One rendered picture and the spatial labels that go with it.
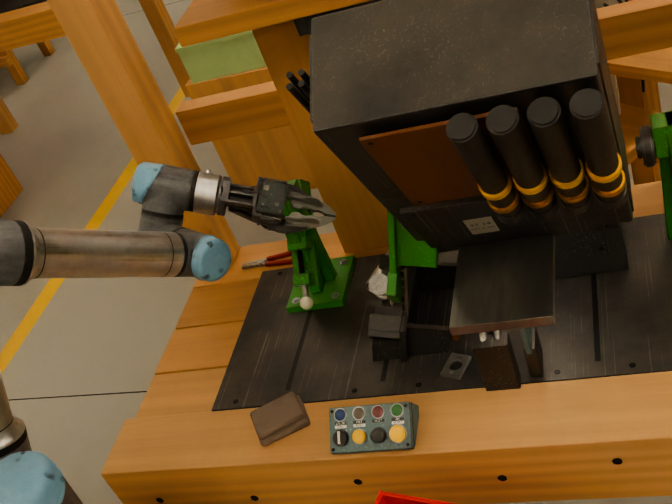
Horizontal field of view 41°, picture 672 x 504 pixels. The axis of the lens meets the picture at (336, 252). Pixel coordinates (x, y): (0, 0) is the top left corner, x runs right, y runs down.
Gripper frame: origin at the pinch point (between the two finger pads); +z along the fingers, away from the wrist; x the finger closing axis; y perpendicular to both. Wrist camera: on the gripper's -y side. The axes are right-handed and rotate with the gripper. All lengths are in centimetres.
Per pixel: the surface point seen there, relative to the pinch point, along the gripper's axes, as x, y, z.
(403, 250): -5.7, 10.5, 13.0
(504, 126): 1, 64, 14
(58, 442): -65, -181, -72
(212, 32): 28.6, 5.5, -26.3
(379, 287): -12.0, 4.5, 10.7
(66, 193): 52, -329, -120
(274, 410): -36.5, -7.6, -3.8
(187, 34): 28.0, 3.8, -30.9
